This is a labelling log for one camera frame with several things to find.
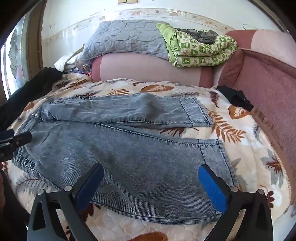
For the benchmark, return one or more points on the grey quilted blanket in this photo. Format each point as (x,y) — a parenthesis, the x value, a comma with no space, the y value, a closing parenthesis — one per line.
(127,37)

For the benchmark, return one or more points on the patterned glass window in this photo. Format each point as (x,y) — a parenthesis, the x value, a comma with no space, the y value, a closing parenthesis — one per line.
(16,53)

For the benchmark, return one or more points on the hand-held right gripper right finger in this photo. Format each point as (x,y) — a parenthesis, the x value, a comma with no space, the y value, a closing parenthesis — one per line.
(212,187)

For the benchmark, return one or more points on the white crumpled cloth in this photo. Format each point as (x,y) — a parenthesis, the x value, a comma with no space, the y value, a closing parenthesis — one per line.
(62,63)

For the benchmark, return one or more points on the small black cloth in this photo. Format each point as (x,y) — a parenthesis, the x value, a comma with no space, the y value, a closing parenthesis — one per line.
(235,98)

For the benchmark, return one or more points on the leaf-printed fleece blanket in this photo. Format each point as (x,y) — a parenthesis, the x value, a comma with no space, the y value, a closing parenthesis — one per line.
(242,148)

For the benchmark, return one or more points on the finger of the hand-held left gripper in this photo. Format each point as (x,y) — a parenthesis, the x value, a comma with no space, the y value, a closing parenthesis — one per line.
(22,139)
(7,134)

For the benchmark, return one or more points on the colourful printed packet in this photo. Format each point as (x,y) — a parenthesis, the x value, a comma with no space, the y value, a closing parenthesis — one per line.
(86,69)

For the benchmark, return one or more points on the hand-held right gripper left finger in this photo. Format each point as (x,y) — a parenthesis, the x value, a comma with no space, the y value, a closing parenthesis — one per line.
(90,185)

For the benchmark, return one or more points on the dark grey cloth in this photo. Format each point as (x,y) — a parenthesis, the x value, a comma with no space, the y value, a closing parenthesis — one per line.
(198,34)

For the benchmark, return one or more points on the pink bed headboard cushion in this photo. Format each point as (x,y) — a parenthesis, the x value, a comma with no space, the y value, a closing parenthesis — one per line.
(150,69)

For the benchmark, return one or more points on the green patterned blanket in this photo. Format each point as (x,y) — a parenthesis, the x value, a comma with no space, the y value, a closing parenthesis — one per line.
(203,54)

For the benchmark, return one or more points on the grey denim pants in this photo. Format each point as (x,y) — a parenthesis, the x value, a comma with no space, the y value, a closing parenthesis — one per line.
(138,162)

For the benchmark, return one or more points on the large black garment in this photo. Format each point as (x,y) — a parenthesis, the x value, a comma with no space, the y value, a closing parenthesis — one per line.
(34,92)

